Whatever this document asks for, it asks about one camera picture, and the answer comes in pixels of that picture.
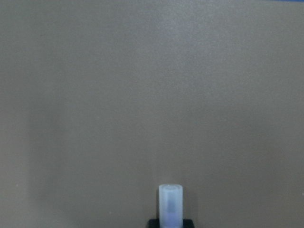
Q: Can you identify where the purple marker pen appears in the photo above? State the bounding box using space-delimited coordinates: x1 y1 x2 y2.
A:
159 184 183 228

